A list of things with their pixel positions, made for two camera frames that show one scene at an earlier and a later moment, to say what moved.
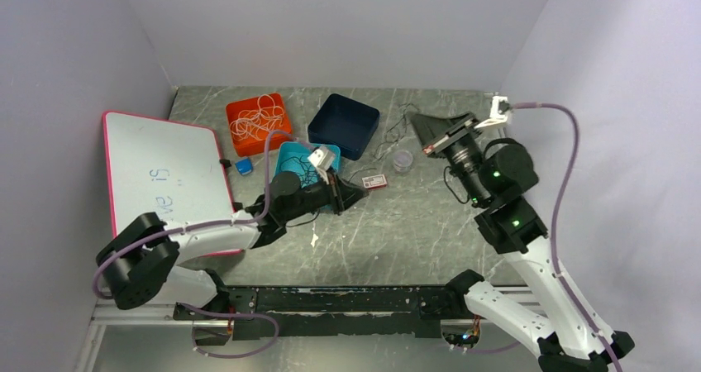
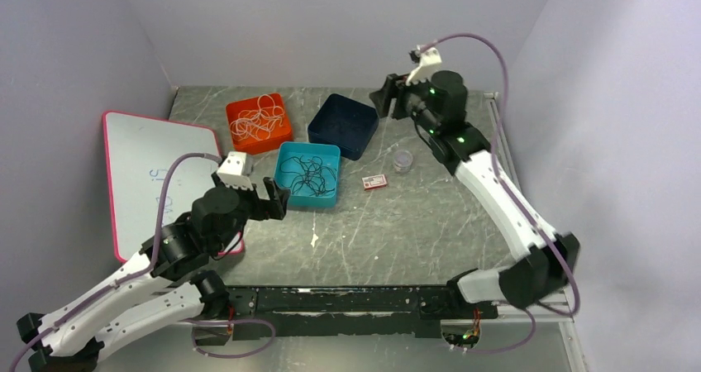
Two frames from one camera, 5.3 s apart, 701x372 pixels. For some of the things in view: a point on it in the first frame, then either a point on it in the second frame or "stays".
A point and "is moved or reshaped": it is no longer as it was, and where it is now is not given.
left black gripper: (341, 195) → (266, 208)
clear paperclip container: (402, 159) stays
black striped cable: (392, 136) is moved or reshaped
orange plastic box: (250, 120) stays
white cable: (257, 124) stays
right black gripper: (433, 131) → (396, 88)
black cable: (306, 171) stays
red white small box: (374, 181) stays
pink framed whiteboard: (174, 169) stays
